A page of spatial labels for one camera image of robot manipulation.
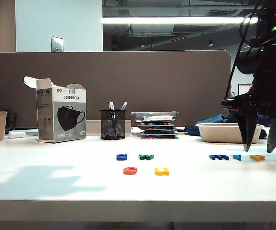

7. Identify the grey face mask box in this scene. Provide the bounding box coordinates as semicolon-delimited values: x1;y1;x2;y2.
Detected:
23;76;87;144

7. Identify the dark blue letter m magnet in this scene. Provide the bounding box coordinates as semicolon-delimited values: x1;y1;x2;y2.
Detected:
209;154;230;161

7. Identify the white ceiling light strip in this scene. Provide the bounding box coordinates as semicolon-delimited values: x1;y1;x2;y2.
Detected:
101;17;259;24

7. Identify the computer monitor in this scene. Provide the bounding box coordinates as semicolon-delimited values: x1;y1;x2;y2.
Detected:
238;84;253;96

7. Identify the black mesh pen holder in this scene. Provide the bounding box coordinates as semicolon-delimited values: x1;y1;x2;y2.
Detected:
99;109;126;141

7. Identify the clear plastic blister tray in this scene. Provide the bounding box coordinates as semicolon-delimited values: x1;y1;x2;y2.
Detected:
130;111;179;123

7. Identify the letter magnet pack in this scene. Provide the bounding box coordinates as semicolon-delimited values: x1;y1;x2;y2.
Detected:
139;129;177;135
137;122;176;128
139;134;179;140

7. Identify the beige pulp food tray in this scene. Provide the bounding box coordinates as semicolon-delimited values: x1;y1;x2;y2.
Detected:
195;123;265;144

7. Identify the white earbuds case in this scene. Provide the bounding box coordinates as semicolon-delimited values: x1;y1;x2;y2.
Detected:
8;131;27;139

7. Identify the yellow letter u magnet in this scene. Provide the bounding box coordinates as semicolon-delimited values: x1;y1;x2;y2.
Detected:
154;167;170;176

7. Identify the metal wall switch plate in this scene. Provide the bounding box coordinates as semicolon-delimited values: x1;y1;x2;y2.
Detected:
50;36;64;52

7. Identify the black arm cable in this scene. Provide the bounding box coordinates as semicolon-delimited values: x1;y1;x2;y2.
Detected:
224;0;267;100

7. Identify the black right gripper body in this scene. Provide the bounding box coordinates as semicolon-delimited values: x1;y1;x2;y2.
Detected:
221;45;276;118

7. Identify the brown desk partition panel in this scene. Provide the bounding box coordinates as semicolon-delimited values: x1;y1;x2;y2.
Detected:
0;50;232;130

